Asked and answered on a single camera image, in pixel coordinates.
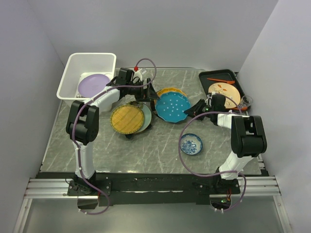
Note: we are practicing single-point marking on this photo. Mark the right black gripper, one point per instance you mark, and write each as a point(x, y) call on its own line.
point(196, 109)

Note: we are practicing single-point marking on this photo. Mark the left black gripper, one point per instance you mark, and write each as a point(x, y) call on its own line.
point(149, 92)

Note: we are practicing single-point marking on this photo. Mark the yellow dotted scalloped plate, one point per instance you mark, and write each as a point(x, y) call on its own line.
point(170, 89)

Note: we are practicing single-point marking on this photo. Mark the teal dotted scalloped plate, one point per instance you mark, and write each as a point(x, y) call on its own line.
point(171, 107)

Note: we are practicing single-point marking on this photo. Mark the lilac plate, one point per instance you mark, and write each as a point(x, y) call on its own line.
point(92, 85)

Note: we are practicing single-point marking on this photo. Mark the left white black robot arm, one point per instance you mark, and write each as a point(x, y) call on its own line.
point(83, 121)

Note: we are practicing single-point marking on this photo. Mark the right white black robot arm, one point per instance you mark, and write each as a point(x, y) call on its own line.
point(247, 139)

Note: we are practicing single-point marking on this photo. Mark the white plastic bin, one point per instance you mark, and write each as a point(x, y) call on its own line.
point(78, 67)

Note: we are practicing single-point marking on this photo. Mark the dark brown patterned plate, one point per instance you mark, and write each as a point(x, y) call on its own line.
point(152, 106)

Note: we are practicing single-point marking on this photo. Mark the pale green plate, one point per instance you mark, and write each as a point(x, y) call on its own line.
point(147, 117)

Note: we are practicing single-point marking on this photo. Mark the black rectangular tray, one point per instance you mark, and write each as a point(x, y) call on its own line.
point(223, 74)

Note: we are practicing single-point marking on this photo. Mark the beige leaf pattern plate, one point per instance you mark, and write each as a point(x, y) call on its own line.
point(229, 91)

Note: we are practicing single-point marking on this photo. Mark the woven bamboo plate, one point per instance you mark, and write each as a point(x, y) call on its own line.
point(127, 119)

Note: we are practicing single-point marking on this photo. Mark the blue white porcelain bowl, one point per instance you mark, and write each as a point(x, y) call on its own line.
point(191, 144)

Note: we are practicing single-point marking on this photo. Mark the orange plastic knife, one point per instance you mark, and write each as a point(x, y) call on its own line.
point(219, 80)

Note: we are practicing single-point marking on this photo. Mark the clear plastic cup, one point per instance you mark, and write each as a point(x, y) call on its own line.
point(245, 102)

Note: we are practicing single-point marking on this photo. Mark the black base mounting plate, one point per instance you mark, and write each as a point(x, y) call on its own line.
point(144, 188)

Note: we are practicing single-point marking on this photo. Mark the aluminium rail frame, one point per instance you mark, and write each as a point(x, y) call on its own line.
point(59, 189)

